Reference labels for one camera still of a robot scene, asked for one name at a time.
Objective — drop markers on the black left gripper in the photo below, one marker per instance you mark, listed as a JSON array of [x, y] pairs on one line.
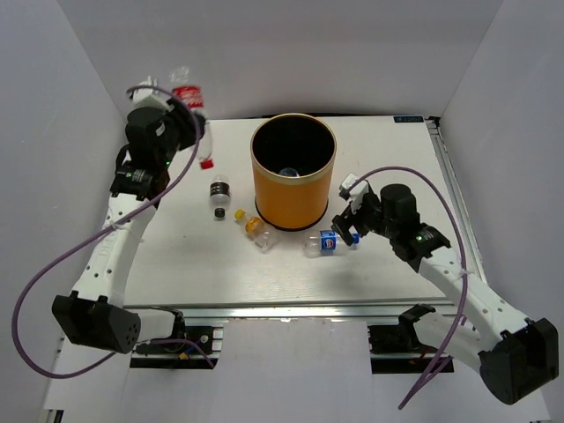
[[182, 116]]

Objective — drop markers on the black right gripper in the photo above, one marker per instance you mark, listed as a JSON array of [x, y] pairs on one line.
[[347, 218]]

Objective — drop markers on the red label clear bottle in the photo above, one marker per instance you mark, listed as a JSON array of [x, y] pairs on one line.
[[185, 86]]

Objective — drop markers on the blue pepsi label bottle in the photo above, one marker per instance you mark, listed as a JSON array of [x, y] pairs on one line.
[[327, 243]]

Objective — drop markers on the yellow label clear bottle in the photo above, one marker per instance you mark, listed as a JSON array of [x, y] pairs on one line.
[[257, 230]]

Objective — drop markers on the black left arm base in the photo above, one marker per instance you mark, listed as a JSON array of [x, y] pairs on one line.
[[168, 343]]

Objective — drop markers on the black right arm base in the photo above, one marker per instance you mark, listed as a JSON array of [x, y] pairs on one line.
[[393, 353]]

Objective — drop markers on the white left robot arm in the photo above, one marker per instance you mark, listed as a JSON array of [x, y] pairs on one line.
[[93, 314]]

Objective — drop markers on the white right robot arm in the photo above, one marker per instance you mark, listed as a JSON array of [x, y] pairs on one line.
[[513, 354]]

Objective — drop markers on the orange cylindrical bin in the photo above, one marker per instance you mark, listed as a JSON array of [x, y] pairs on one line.
[[292, 158]]

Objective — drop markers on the black label small bottle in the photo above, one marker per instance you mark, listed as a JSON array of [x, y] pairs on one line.
[[220, 196]]

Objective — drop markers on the aluminium table frame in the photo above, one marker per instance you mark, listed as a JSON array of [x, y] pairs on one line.
[[188, 258]]

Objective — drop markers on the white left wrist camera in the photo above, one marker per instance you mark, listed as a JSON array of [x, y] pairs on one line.
[[148, 97]]

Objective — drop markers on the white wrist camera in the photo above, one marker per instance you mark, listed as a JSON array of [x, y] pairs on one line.
[[148, 97], [352, 188]]

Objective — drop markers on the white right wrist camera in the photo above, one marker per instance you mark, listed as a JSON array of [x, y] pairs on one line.
[[352, 188]]

